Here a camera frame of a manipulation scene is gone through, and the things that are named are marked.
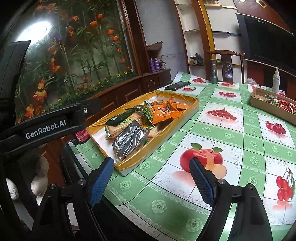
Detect green fruit-print tablecloth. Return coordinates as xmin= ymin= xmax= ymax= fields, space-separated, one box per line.
xmin=69 ymin=71 xmax=296 ymax=241

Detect white spray bottle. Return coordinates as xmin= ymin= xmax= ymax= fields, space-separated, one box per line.
xmin=272 ymin=67 xmax=280 ymax=94

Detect black television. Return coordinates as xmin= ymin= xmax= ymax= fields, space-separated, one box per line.
xmin=236 ymin=13 xmax=295 ymax=75

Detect purple bottles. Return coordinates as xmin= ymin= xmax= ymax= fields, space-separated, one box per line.
xmin=149 ymin=58 xmax=161 ymax=73

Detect brown cardboard box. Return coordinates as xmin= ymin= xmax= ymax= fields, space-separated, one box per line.
xmin=250 ymin=87 xmax=295 ymax=125

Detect dark wooden chair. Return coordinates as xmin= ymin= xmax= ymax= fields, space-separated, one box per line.
xmin=206 ymin=50 xmax=245 ymax=83

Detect grey flashlight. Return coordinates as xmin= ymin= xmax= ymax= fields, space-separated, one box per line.
xmin=210 ymin=59 xmax=218 ymax=84

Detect large orange snack bag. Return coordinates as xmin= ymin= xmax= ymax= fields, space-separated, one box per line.
xmin=144 ymin=100 xmax=170 ymax=107

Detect dark green snack packet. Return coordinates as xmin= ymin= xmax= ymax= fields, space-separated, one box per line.
xmin=105 ymin=108 xmax=147 ymax=126

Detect small orange snack packet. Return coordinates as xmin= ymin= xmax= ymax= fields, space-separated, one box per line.
xmin=152 ymin=103 xmax=181 ymax=124

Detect green cracker pack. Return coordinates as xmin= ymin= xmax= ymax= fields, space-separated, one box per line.
xmin=105 ymin=112 xmax=147 ymax=139
xmin=141 ymin=100 xmax=154 ymax=124

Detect red green candies pile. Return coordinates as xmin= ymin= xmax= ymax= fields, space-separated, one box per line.
xmin=259 ymin=94 xmax=296 ymax=114

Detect black smartphone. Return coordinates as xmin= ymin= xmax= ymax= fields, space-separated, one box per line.
xmin=165 ymin=81 xmax=191 ymax=91

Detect silver foil snack bag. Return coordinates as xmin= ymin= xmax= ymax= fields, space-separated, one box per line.
xmin=112 ymin=120 xmax=151 ymax=164

